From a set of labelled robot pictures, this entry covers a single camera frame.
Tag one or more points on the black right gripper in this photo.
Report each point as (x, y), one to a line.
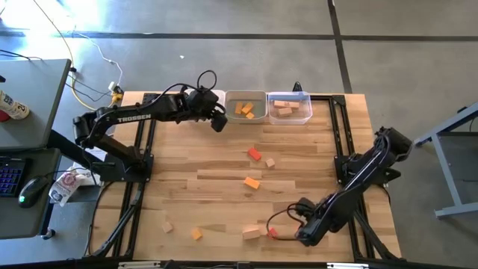
(311, 231)

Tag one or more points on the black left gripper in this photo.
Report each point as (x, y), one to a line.
(201, 101)

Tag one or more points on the orange rectangular block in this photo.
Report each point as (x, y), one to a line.
(247, 108)
(252, 183)
(239, 108)

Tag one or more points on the red rectangular block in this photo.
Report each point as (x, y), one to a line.
(254, 154)

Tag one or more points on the long natural wood block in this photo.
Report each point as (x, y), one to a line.
(287, 104)

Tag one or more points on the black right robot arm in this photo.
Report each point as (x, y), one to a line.
(354, 187)

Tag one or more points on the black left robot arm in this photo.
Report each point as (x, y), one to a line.
(134, 119)

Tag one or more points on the white plastic bin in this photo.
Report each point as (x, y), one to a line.
(221, 98)

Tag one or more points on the grey plastic bin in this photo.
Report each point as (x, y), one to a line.
(231, 98)

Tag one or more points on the small red cube block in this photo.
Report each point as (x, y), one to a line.
(273, 233)

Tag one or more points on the white metal strip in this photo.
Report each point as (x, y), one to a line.
(138, 265)
(345, 266)

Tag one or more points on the small natural wood cube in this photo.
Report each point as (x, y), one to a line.
(167, 226)
(270, 162)

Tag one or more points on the clear plastic bin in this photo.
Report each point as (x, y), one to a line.
(306, 112)

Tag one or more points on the white power adapter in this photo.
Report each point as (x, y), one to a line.
(112, 86)

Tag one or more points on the small orange cube block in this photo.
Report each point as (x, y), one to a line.
(196, 234)

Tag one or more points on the white printed paper bag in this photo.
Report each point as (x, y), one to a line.
(96, 154)

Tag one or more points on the printed snack packet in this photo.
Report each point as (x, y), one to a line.
(63, 188)

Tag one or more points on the light grey desk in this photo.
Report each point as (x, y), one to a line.
(33, 101)

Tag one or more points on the black computer mouse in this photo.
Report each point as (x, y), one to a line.
(33, 190)

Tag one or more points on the black desk foot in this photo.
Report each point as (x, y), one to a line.
(48, 234)

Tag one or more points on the white printed bottle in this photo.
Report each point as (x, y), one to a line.
(13, 106)

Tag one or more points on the backlit black keyboard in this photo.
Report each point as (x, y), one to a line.
(11, 177)

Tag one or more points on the red round lid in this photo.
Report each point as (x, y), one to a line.
(3, 116)

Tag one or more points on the dark grey desk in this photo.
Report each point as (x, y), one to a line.
(22, 220)

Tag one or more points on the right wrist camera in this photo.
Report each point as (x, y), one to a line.
(306, 206)

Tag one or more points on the black aluminium table frame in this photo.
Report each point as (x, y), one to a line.
(149, 100)

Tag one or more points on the grey-blue table leg frame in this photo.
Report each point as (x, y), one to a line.
(446, 175)

